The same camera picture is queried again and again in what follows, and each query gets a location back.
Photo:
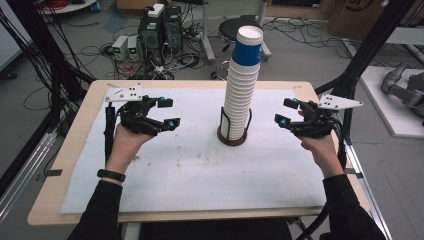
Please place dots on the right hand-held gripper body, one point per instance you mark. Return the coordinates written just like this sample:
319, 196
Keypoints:
316, 123

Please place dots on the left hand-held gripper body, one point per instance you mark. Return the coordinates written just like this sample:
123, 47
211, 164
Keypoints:
136, 116

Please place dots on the stack of white paper cups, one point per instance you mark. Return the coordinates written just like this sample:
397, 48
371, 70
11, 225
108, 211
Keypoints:
238, 100

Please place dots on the person's right hand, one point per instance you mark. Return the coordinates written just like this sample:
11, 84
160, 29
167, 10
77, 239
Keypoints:
321, 153

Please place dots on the person's left hand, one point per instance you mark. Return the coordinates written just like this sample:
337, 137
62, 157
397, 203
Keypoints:
125, 146

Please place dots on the tan tape strip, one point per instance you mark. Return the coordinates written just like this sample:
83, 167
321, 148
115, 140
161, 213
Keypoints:
112, 85

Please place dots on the white foam mat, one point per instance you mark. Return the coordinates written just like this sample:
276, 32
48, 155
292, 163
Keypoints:
200, 173

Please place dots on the grey desk leg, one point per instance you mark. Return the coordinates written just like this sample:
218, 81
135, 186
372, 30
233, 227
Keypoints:
207, 36
265, 50

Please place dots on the grey power supply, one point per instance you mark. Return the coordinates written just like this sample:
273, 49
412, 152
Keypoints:
119, 48
133, 49

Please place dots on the black tape piece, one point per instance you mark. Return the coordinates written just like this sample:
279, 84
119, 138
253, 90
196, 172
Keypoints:
355, 173
53, 173

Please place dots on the black wristband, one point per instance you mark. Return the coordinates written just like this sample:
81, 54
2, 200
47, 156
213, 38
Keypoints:
111, 175

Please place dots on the black computer tower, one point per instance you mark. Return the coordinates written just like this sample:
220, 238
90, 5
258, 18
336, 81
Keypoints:
173, 30
151, 36

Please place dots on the white platform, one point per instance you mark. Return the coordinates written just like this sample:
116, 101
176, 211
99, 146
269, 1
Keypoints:
393, 123

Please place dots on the white box on computer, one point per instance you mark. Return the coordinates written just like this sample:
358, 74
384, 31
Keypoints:
156, 10

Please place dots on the black round stool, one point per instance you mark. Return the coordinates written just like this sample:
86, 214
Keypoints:
228, 30

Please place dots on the cardboard box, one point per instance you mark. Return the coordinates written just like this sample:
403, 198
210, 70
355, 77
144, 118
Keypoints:
356, 20

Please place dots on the white table leg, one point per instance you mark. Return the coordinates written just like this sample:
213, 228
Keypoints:
131, 231

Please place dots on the person's dark clothing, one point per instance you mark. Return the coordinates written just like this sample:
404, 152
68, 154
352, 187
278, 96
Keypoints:
216, 231

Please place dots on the wooden table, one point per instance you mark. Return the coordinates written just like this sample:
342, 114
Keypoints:
53, 206

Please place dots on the grey shelf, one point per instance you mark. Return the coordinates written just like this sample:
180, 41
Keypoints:
406, 36

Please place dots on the white round table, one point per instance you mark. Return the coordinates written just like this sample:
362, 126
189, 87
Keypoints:
73, 6

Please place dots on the white board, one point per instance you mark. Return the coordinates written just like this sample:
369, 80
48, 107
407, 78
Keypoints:
10, 36

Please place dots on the aluminium rail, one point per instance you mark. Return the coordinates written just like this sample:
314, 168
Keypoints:
23, 176
370, 193

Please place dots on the black metal frame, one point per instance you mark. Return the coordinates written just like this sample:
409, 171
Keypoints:
370, 40

